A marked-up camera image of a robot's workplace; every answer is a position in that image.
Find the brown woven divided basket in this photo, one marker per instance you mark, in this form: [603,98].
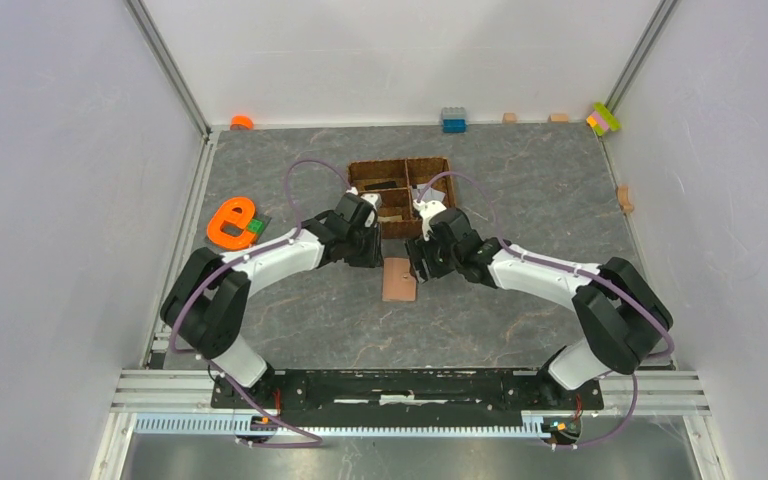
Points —
[398,220]

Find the grey cards in basket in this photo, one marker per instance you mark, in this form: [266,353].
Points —
[423,193]

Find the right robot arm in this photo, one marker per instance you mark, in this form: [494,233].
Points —
[621,317]

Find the curved tan wooden piece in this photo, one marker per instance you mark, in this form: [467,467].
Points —
[624,200]

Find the orange round cap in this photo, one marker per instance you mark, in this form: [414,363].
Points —
[241,122]

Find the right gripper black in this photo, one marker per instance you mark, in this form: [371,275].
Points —
[418,249]

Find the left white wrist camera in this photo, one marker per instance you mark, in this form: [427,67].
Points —
[373,198]

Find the small tan wooden block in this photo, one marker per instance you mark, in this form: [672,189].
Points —
[509,118]

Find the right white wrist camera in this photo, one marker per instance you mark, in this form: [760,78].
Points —
[427,210]

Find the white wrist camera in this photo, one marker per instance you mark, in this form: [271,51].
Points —
[373,198]
[427,210]

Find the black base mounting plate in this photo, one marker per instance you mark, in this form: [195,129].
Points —
[482,397]

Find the black item in basket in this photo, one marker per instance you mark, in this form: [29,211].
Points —
[385,185]

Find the green toy block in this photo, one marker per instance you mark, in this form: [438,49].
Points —
[256,226]

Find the blue grey toy bricks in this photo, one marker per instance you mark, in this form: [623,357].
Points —
[453,120]

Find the green pink toy bricks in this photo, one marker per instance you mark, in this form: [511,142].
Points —
[602,121]

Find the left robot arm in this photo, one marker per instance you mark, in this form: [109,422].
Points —
[207,302]

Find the orange tape dispenser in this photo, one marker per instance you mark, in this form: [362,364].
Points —
[228,228]

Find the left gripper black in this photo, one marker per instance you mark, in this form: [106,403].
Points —
[374,258]

